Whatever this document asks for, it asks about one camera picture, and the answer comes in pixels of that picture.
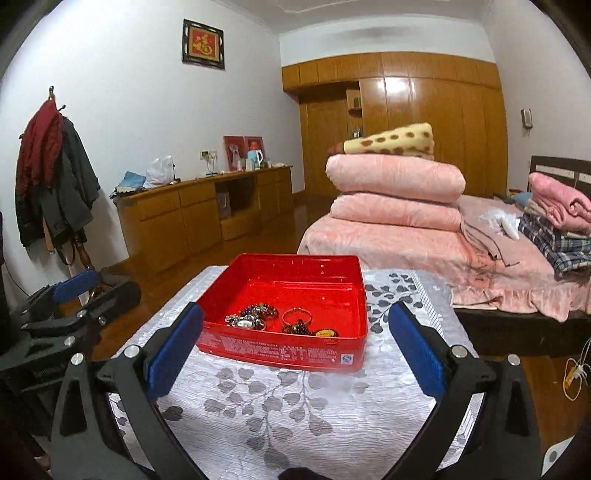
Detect red tin box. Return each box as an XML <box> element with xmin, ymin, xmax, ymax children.
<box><xmin>197</xmin><ymin>254</ymin><xmax>369</xmax><ymax>372</ymax></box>

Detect red jacket on rack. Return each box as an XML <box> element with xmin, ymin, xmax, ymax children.
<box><xmin>15</xmin><ymin>98</ymin><xmax>64</xmax><ymax>200</ymax></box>

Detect white charger cable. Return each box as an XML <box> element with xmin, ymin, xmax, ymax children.
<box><xmin>561</xmin><ymin>337</ymin><xmax>591</xmax><ymax>402</ymax></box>

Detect red photo frames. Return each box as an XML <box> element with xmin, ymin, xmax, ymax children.
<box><xmin>223</xmin><ymin>135</ymin><xmax>264</xmax><ymax>172</ymax></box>

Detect framed red wall picture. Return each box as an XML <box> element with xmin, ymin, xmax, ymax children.
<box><xmin>181</xmin><ymin>19</ymin><xmax>225</xmax><ymax>70</ymax></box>

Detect silver bangle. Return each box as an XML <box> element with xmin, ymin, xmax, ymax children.
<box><xmin>281</xmin><ymin>307</ymin><xmax>312</xmax><ymax>326</ymax></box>

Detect blue white kettle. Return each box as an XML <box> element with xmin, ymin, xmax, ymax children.
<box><xmin>247</xmin><ymin>149</ymin><xmax>264</xmax><ymax>170</ymax></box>

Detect white plastic bag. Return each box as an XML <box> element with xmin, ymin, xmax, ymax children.
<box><xmin>143</xmin><ymin>155</ymin><xmax>175</xmax><ymax>189</ymax></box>

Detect brown wooden bead bracelet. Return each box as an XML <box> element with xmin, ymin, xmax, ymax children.
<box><xmin>281</xmin><ymin>320</ymin><xmax>317</xmax><ymax>336</ymax></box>

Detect dark wooden headboard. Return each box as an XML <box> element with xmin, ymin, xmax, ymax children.
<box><xmin>529</xmin><ymin>155</ymin><xmax>591</xmax><ymax>196</ymax></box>

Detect wooden wardrobe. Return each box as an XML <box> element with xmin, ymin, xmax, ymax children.
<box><xmin>281</xmin><ymin>52</ymin><xmax>508</xmax><ymax>198</ymax></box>

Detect plaid folded shirt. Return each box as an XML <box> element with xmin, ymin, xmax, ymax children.
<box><xmin>519</xmin><ymin>213</ymin><xmax>590</xmax><ymax>277</ymax></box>

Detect pink folded quilt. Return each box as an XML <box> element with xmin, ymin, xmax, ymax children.
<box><xmin>325</xmin><ymin>154</ymin><xmax>466</xmax><ymax>204</ymax></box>
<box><xmin>331</xmin><ymin>193</ymin><xmax>462</xmax><ymax>232</ymax></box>

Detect upper pink folded quilt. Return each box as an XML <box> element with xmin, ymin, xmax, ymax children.
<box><xmin>325</xmin><ymin>154</ymin><xmax>466</xmax><ymax>204</ymax></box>

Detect wooden sideboard cabinet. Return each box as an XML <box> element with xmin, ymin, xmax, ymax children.
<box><xmin>114</xmin><ymin>166</ymin><xmax>294</xmax><ymax>275</ymax></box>

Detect yellow brown spotted blanket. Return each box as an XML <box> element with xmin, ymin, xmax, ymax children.
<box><xmin>328</xmin><ymin>123</ymin><xmax>435</xmax><ymax>160</ymax></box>

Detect silver metal watch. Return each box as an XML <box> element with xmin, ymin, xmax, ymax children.
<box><xmin>225</xmin><ymin>314</ymin><xmax>266</xmax><ymax>331</ymax></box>

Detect pink folded clothes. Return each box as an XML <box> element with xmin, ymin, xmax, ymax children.
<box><xmin>529</xmin><ymin>172</ymin><xmax>590</xmax><ymax>236</ymax></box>

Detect dark jacket on rack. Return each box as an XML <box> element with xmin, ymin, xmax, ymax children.
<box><xmin>15</xmin><ymin>117</ymin><xmax>100</xmax><ymax>248</ymax></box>

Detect wooden coat rack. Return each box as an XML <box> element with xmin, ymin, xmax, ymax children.
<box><xmin>45</xmin><ymin>86</ymin><xmax>100</xmax><ymax>270</ymax></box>

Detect wall light switch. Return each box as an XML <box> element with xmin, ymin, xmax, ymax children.
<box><xmin>520</xmin><ymin>109</ymin><xmax>533</xmax><ymax>130</ymax></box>

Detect lower pink folded quilt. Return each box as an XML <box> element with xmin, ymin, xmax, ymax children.
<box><xmin>331</xmin><ymin>193</ymin><xmax>462</xmax><ymax>232</ymax></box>

